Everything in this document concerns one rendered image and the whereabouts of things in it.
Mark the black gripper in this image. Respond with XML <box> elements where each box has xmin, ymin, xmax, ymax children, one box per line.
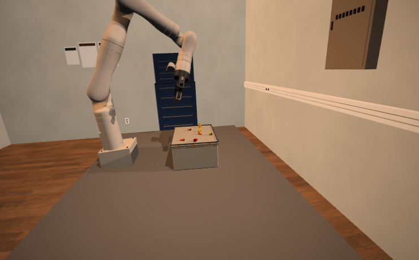
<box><xmin>173</xmin><ymin>70</ymin><xmax>190</xmax><ymax>104</ymax></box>

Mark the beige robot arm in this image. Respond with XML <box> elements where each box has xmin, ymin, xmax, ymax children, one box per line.
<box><xmin>87</xmin><ymin>0</ymin><xmax>197</xmax><ymax>151</ymax></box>

